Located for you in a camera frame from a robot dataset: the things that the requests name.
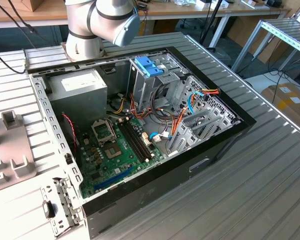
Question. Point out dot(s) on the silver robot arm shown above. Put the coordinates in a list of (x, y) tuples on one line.
[(105, 22)]

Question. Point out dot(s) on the grey metal disk bay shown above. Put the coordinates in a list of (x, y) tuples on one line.
[(210, 130)]

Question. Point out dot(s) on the white board power connector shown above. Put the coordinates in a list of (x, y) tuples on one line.
[(146, 139)]

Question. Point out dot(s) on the black RAM slot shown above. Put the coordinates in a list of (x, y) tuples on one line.
[(140, 139), (137, 140), (134, 141), (131, 142)]

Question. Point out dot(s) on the grey metal drive cage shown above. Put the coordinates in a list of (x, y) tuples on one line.
[(145, 90)]

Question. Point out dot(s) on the green motherboard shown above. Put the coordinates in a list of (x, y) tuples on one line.
[(130, 162)]

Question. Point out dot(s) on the CPU socket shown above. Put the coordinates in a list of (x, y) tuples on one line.
[(112, 152)]

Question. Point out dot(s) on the blue plastic drive latch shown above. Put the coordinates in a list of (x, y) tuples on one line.
[(146, 66)]

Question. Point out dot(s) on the black open PC case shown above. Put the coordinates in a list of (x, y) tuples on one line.
[(165, 180)]

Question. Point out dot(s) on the blue expansion slot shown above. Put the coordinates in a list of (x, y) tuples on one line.
[(113, 178)]

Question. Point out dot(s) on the grey power supply unit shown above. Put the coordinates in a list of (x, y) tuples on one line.
[(80, 102)]

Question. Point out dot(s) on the black tripod stand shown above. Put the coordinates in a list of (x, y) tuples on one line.
[(207, 30)]

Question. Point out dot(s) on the black plastic case latch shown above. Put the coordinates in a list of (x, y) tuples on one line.
[(48, 209)]

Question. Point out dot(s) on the cardboard box yellow tape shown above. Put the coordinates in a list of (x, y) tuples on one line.
[(285, 100)]

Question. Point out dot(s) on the grey plastic parts rack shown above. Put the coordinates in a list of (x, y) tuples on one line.
[(12, 140)]

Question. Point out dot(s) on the aluminium slat table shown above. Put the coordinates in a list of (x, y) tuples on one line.
[(285, 30)]

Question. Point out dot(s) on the small brown cardboard box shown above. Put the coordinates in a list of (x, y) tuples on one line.
[(33, 5)]

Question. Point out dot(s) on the wooden desk white frame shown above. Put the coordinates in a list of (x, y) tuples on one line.
[(190, 10), (47, 15)]

